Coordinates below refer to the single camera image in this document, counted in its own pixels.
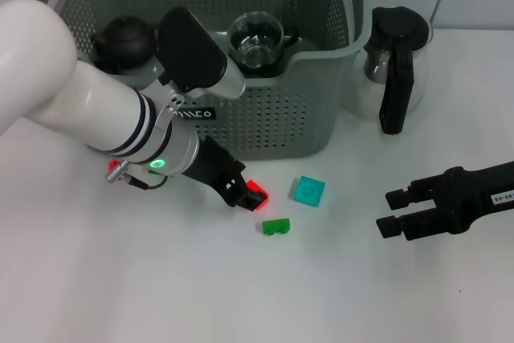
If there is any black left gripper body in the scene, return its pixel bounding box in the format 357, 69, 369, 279
180, 136, 247, 207

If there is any orange-red sloped toy brick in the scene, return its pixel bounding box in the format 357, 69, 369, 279
246, 179, 270, 208

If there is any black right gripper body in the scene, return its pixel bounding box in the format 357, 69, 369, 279
439, 161, 514, 235

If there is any teal square toy brick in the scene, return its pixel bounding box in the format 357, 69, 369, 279
291, 175, 327, 208

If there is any black clay teapot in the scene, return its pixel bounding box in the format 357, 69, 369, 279
91, 15, 157, 71

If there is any grey perforated plastic storage bin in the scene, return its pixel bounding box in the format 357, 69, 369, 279
18, 0, 373, 161

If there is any glass teacup black holder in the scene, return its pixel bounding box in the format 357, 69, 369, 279
283, 27, 301, 49
240, 59, 284, 78
227, 12, 286, 75

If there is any glass coffee pot black handle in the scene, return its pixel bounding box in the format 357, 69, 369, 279
341, 5, 434, 136

